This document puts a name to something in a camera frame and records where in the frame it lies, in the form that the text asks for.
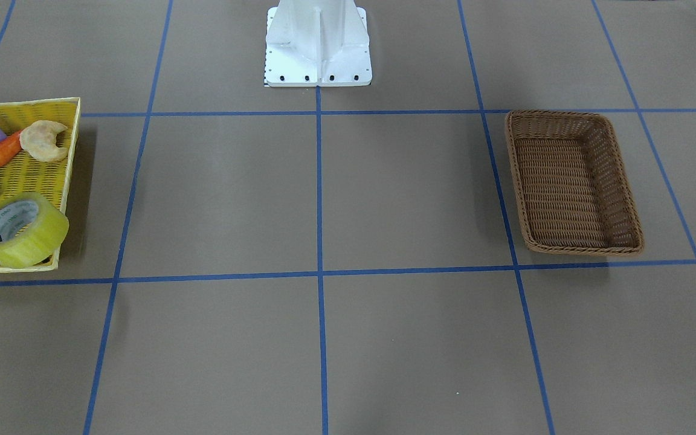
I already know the brown wicker basket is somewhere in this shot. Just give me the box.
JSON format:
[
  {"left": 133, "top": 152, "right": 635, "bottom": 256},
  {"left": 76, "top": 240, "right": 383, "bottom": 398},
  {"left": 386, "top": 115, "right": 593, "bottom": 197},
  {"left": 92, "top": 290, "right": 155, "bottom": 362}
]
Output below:
[{"left": 504, "top": 110, "right": 645, "bottom": 256}]

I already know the toy croissant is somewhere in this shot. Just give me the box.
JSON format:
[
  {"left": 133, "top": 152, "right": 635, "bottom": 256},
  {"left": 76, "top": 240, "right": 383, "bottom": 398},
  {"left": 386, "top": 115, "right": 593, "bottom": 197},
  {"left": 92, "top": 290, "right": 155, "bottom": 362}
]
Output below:
[{"left": 19, "top": 120, "right": 69, "bottom": 163}]

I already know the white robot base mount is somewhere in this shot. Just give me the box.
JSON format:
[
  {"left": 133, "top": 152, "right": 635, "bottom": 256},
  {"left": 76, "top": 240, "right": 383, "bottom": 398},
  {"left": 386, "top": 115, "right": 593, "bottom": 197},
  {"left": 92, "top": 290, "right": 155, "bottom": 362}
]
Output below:
[{"left": 263, "top": 1, "right": 373, "bottom": 88}]

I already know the orange toy carrot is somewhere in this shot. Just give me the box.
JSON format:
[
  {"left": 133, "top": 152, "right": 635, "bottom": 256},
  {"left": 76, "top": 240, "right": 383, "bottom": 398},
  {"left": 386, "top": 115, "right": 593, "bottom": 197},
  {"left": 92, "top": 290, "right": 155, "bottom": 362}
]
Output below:
[{"left": 0, "top": 131, "right": 22, "bottom": 168}]

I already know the yellow tape roll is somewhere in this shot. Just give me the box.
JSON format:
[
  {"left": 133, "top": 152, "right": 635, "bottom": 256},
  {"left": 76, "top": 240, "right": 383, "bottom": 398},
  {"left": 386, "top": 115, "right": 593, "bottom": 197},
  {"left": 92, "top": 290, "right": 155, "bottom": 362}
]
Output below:
[{"left": 0, "top": 192, "right": 69, "bottom": 269}]

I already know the yellow plastic basket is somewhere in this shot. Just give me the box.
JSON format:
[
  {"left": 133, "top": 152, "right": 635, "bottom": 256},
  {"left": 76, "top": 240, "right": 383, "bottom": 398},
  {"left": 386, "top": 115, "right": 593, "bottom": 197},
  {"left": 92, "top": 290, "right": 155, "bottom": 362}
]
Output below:
[{"left": 0, "top": 97, "right": 82, "bottom": 274}]

